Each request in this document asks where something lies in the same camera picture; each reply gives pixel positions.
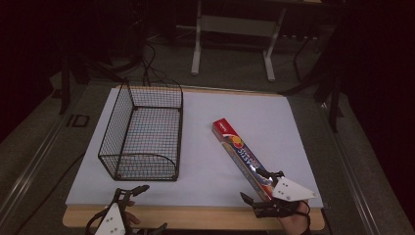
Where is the long red and blue box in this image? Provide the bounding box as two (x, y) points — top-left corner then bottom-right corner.
(210, 117), (279, 202)

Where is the person's right hand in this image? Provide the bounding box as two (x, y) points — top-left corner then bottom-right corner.
(278, 200), (312, 235)

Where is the black wire mesh basket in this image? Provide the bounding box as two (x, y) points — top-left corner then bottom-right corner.
(97, 79), (184, 182)

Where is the white sheet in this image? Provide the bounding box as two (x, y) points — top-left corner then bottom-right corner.
(65, 85), (324, 210)

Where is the person's left hand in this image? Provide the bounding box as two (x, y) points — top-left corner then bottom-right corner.
(123, 200), (142, 230)

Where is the metal floor rail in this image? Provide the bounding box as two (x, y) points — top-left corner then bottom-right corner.
(319, 102), (385, 235)
(0, 112), (68, 226)

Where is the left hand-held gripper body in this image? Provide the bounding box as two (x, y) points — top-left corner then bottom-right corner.
(85, 187), (138, 235)

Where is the white metal table frame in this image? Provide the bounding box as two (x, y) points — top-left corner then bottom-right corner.
(190, 0), (289, 83)

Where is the black stand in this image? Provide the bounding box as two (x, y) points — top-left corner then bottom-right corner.
(58, 53), (126, 116)
(282, 30), (346, 133)

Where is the bundle of black cables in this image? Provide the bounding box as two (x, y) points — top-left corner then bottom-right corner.
(111, 19), (174, 88)

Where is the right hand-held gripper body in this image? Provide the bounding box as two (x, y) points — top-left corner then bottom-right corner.
(252, 170), (318, 219)

